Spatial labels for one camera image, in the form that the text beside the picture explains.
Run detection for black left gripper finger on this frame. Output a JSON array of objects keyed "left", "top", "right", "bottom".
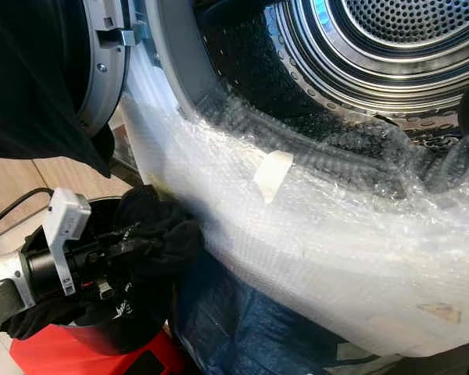
[{"left": 114, "top": 228, "right": 154, "bottom": 255}]

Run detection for black garment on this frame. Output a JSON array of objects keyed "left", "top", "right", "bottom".
[
  {"left": 0, "top": 0, "right": 116, "bottom": 177},
  {"left": 98, "top": 185, "right": 204, "bottom": 287}
]

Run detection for white front-load washing machine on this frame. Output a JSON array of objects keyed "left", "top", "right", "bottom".
[{"left": 74, "top": 0, "right": 469, "bottom": 360}]

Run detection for black round laundry bucket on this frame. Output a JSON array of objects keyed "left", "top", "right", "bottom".
[{"left": 23, "top": 197, "right": 173, "bottom": 354}]

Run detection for black cloth over bucket rim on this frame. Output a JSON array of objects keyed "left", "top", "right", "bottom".
[{"left": 0, "top": 297, "right": 91, "bottom": 341}]

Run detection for perforated steel washer drum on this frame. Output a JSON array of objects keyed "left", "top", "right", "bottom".
[{"left": 199, "top": 0, "right": 469, "bottom": 134}]

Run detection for blue denim jeans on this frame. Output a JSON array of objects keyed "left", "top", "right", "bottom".
[{"left": 176, "top": 258, "right": 345, "bottom": 375}]

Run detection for grey round washer door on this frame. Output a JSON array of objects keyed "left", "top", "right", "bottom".
[{"left": 74, "top": 0, "right": 149, "bottom": 138}]

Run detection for white tape piece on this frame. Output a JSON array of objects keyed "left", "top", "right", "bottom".
[{"left": 252, "top": 150, "right": 295, "bottom": 204}]

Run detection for black hanging garment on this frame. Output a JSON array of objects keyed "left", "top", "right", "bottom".
[{"left": 0, "top": 0, "right": 116, "bottom": 177}]

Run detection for clear bubble wrap sheet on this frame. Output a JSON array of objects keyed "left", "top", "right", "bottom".
[{"left": 117, "top": 47, "right": 469, "bottom": 360}]

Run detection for brown tape piece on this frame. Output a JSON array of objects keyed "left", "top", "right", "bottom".
[{"left": 417, "top": 302, "right": 463, "bottom": 323}]

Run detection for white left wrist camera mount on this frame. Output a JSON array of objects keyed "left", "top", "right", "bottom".
[{"left": 41, "top": 187, "right": 92, "bottom": 296}]

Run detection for black cable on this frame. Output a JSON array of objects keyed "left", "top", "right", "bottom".
[{"left": 0, "top": 187, "right": 55, "bottom": 236}]

